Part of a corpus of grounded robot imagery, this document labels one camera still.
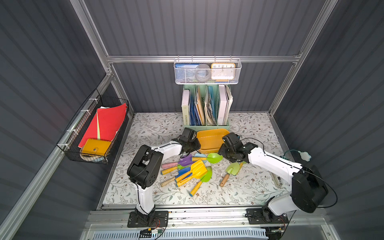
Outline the light green trowel wooden handle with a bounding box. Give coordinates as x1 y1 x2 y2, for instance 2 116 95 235
220 162 244 187

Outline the bright green shovel yellow handle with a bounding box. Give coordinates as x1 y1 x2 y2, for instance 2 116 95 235
192 153 224 164

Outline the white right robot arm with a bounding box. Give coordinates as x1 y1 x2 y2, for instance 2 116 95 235
219 133 329 222

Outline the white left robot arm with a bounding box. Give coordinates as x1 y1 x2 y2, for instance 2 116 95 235
127 128 201 217

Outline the yellow plastic storage box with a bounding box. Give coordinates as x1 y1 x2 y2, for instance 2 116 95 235
197 129 230 154

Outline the blue box in basket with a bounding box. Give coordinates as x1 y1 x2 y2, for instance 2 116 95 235
174 63 199 85

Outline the floral patterned table mat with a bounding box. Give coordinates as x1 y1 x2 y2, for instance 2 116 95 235
101 112 291 210

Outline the white book in organizer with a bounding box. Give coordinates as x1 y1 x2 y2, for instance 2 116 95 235
181 89 190 126

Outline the mint green file organizer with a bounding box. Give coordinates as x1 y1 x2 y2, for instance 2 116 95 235
182 85 233 131

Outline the white binder in organizer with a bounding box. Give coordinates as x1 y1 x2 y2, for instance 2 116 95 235
218 85 228 126

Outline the grey tape roll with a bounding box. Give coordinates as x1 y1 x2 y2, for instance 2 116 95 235
195 64 211 83

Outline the yellow alarm clock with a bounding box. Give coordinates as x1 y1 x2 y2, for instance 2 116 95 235
211 63 236 81

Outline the red paper folder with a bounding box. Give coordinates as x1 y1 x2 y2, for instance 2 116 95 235
78 104 127 148

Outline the yellow wallet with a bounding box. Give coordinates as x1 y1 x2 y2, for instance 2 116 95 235
81 139 112 156

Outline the purple shovel pink handle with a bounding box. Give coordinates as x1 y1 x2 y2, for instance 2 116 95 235
161 155 194 169

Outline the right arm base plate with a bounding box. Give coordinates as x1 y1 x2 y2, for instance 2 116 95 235
245 208 289 225

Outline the white wire hanging basket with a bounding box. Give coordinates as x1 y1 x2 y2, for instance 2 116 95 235
173 58 243 85

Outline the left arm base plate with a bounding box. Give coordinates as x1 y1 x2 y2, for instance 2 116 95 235
127 210 169 228

